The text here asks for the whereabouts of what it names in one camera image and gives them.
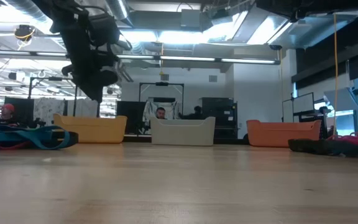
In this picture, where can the white display board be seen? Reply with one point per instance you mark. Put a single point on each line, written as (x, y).
(303, 102)

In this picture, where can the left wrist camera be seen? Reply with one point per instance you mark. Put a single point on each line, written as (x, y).
(104, 29)

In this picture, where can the plain white cloth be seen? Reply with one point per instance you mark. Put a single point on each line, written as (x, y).
(84, 110)

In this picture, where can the patterned white cloth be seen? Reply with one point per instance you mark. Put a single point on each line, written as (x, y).
(47, 109)

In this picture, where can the crumpled white cloth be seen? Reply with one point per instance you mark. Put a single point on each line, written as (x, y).
(150, 112)

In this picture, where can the white angled panel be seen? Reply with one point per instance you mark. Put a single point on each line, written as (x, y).
(343, 99)

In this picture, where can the black monitor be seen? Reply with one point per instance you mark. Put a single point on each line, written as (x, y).
(130, 118)

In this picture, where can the yellow plastic basket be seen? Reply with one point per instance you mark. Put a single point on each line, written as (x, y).
(89, 130)

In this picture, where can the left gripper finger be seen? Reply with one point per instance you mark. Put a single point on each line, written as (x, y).
(90, 88)
(109, 78)

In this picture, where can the black metal stand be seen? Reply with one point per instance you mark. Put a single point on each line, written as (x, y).
(54, 79)

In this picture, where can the white plastic basket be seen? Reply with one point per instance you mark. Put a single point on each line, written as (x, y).
(182, 133)

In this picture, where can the grey ceiling box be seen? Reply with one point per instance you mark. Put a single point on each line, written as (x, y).
(190, 18)

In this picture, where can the linear ceiling light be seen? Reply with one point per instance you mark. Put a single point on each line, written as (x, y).
(185, 58)

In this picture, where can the black flat panel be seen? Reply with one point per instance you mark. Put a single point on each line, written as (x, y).
(25, 107)

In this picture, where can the silver air duct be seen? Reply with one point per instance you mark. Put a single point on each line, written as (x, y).
(117, 9)

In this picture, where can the grey hanging box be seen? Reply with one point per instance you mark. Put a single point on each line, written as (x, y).
(164, 77)

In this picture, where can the black cabinet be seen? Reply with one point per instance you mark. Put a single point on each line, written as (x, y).
(225, 124)

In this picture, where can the person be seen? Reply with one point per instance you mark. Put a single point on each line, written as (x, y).
(194, 113)
(6, 113)
(161, 113)

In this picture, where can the orange plastic basket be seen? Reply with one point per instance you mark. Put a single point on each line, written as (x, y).
(281, 133)

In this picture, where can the wall vent grille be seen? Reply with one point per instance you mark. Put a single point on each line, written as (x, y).
(213, 78)

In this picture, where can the black gantry frame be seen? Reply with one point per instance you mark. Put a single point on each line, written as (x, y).
(162, 83)

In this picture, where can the black aluminium table frame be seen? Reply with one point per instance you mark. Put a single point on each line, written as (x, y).
(137, 139)

